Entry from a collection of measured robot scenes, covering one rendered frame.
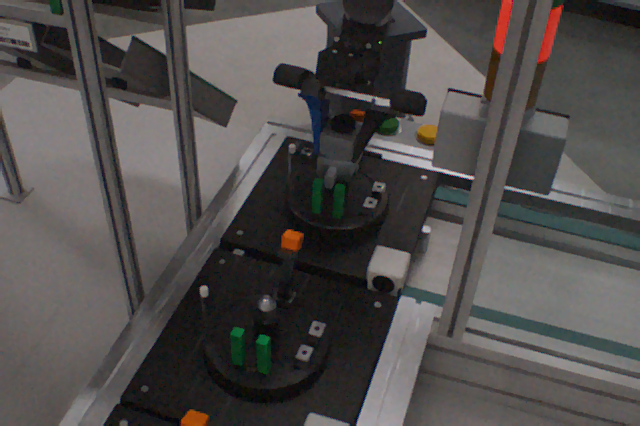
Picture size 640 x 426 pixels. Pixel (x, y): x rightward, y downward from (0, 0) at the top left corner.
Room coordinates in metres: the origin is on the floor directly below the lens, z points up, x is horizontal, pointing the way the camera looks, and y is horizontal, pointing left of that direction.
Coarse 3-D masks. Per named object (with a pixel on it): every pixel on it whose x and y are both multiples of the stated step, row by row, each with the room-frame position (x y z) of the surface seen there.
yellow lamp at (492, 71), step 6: (492, 48) 0.57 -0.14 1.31; (492, 54) 0.56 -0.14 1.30; (498, 54) 0.55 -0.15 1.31; (492, 60) 0.56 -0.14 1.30; (498, 60) 0.55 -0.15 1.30; (492, 66) 0.56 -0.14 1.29; (498, 66) 0.55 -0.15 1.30; (492, 72) 0.55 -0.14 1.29; (486, 78) 0.56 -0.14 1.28; (492, 78) 0.55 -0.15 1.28; (486, 84) 0.56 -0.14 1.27; (492, 84) 0.55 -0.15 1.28; (486, 90) 0.56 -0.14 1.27; (492, 90) 0.55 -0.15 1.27; (486, 96) 0.56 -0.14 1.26
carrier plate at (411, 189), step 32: (288, 160) 0.82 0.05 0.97; (256, 192) 0.75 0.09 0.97; (416, 192) 0.76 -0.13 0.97; (256, 224) 0.68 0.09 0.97; (288, 224) 0.68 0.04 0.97; (384, 224) 0.69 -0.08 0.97; (416, 224) 0.70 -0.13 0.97; (256, 256) 0.63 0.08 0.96; (320, 256) 0.63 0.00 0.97; (352, 256) 0.63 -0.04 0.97
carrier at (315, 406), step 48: (192, 288) 0.56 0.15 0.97; (240, 288) 0.57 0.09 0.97; (336, 288) 0.58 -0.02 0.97; (192, 336) 0.49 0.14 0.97; (240, 336) 0.44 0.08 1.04; (288, 336) 0.48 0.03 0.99; (336, 336) 0.50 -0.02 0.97; (384, 336) 0.51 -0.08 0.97; (144, 384) 0.42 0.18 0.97; (192, 384) 0.43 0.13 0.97; (240, 384) 0.42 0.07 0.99; (288, 384) 0.42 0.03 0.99; (336, 384) 0.44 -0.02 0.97
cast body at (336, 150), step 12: (336, 120) 0.73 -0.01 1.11; (348, 120) 0.73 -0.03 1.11; (324, 132) 0.72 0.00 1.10; (336, 132) 0.72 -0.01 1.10; (348, 132) 0.72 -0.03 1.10; (324, 144) 0.71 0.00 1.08; (336, 144) 0.71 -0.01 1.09; (348, 144) 0.70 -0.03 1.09; (324, 156) 0.71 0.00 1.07; (336, 156) 0.71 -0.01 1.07; (348, 156) 0.70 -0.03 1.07; (360, 156) 0.74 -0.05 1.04; (324, 168) 0.70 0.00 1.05; (336, 168) 0.70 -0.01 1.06; (348, 168) 0.69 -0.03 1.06; (348, 180) 0.70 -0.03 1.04
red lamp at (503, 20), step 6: (504, 0) 0.56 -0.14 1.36; (510, 0) 0.55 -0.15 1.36; (504, 6) 0.56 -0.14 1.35; (510, 6) 0.55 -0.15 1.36; (504, 12) 0.56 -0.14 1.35; (504, 18) 0.55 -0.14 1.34; (498, 24) 0.56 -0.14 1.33; (504, 24) 0.55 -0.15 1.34; (498, 30) 0.56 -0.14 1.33; (504, 30) 0.55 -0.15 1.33; (498, 36) 0.56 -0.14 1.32; (504, 36) 0.55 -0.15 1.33; (498, 42) 0.56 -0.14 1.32; (504, 42) 0.55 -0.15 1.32; (498, 48) 0.55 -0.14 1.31
